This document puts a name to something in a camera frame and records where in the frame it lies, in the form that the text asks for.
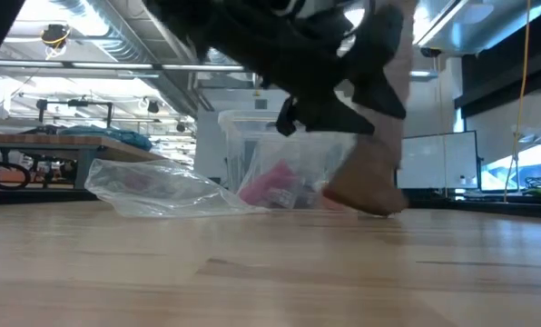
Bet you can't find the small clear plastic bag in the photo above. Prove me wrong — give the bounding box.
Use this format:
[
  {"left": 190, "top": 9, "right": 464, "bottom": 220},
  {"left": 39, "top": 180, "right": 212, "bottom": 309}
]
[{"left": 241, "top": 131, "right": 358, "bottom": 210}]

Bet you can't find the black coiled cable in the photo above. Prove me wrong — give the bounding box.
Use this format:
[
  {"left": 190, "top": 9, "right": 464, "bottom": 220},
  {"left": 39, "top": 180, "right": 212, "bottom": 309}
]
[{"left": 0, "top": 159, "right": 32, "bottom": 192}]

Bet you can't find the dark packaged bandage roll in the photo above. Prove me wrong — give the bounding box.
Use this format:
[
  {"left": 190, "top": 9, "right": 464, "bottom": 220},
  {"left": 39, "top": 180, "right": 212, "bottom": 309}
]
[{"left": 296, "top": 179, "right": 326, "bottom": 209}]

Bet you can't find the clear plastic storage bin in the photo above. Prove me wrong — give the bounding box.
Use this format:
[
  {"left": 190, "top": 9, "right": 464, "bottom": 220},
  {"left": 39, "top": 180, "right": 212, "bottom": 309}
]
[{"left": 217, "top": 109, "right": 358, "bottom": 211}]

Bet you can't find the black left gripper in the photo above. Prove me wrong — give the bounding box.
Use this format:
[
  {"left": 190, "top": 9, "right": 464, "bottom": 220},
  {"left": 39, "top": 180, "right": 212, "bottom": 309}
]
[{"left": 143, "top": 0, "right": 376, "bottom": 137}]

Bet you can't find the black ceiling cable reel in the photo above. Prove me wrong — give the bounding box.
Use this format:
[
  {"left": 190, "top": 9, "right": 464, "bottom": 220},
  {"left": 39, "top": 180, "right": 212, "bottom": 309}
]
[{"left": 40, "top": 24, "right": 72, "bottom": 60}]

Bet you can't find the long ceiling strip light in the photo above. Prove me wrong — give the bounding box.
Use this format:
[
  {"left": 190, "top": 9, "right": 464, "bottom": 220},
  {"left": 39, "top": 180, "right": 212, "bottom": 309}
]
[{"left": 0, "top": 59, "right": 431, "bottom": 79}]

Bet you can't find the computer monitor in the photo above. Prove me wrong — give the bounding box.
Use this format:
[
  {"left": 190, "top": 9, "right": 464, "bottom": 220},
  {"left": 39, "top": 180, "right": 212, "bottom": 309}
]
[{"left": 478, "top": 144, "right": 541, "bottom": 193}]

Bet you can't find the black camera rig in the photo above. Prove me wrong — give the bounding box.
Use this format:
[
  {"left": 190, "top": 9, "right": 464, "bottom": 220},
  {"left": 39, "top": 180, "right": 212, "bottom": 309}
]
[{"left": 35, "top": 97, "right": 115, "bottom": 129}]

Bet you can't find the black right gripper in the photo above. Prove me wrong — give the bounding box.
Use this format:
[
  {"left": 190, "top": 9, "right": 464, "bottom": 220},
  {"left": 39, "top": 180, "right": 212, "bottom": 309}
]
[{"left": 342, "top": 3, "right": 408, "bottom": 121}]

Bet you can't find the wooden workbench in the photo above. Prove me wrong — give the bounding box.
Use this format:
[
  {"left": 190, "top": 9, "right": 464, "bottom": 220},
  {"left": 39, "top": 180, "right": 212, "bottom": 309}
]
[{"left": 0, "top": 133, "right": 162, "bottom": 191}]

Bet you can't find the white board with black frame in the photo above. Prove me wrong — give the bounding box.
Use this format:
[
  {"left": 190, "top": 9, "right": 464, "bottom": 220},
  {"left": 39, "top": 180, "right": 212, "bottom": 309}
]
[{"left": 397, "top": 130, "right": 480, "bottom": 191}]

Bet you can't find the yellow hanging cable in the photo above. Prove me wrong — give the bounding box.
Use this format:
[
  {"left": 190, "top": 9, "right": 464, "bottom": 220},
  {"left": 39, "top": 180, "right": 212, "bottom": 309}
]
[{"left": 504, "top": 0, "right": 533, "bottom": 203}]

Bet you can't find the teal cloth bundle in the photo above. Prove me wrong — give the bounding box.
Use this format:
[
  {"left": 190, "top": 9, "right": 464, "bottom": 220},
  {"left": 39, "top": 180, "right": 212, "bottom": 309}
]
[{"left": 57, "top": 124, "right": 153, "bottom": 152}]

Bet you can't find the tan elastic bandage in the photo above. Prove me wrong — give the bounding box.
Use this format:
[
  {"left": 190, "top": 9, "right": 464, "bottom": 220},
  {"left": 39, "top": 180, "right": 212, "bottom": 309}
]
[{"left": 322, "top": 0, "right": 420, "bottom": 217}]

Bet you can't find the large crumpled clear plastic bag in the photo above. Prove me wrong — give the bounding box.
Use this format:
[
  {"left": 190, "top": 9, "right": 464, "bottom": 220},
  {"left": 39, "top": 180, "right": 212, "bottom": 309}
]
[{"left": 84, "top": 157, "right": 271, "bottom": 218}]

